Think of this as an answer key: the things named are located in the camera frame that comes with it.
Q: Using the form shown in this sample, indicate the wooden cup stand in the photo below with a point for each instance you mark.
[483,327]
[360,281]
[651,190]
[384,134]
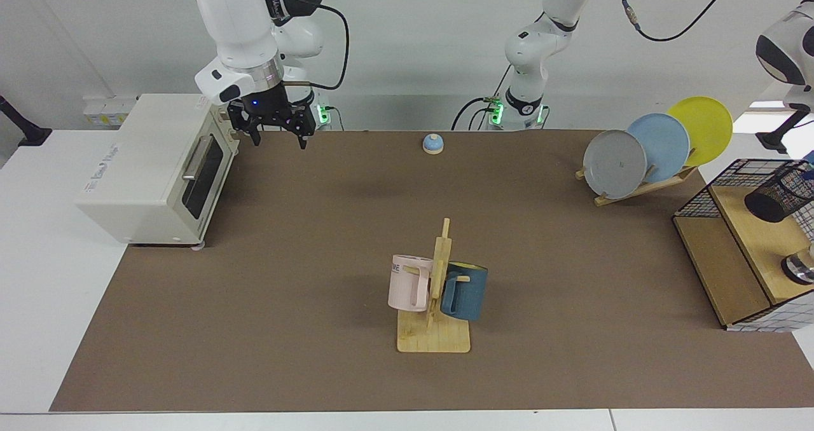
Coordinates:
[439,339]

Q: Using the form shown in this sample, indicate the brown table cloth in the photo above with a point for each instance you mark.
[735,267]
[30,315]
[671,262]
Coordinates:
[254,329]

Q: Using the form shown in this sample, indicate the green lit base connector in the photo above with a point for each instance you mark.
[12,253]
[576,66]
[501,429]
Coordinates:
[324,114]
[495,112]

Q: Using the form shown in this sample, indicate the yellow plate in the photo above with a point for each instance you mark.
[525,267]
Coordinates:
[706,126]

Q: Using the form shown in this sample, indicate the wooden plate rack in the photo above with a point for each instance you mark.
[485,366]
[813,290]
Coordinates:
[636,191]

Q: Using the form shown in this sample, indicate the light blue plate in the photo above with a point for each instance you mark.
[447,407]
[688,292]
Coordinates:
[664,145]

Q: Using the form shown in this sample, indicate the pale toaster oven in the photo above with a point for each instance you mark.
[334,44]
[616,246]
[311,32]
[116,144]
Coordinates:
[140,170]

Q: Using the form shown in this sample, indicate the grey plate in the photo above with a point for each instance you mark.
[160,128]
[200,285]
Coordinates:
[613,164]

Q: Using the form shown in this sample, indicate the black camera stand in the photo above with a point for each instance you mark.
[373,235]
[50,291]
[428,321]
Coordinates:
[32,135]
[776,140]

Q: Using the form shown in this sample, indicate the black mesh pen holder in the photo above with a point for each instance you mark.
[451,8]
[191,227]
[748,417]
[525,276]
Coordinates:
[772,199]

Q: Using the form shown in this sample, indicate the silver metal cup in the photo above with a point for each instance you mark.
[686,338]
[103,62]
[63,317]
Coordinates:
[801,267]

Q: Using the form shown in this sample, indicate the white wall socket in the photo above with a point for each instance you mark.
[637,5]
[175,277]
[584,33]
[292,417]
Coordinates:
[108,113]

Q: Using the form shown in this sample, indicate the pink cup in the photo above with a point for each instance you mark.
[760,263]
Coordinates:
[407,285]

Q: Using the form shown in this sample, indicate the dark blue cup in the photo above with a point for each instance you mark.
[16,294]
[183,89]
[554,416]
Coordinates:
[467,294]

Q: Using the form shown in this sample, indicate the small blue round thing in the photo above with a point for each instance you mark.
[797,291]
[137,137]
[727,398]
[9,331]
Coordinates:
[433,143]

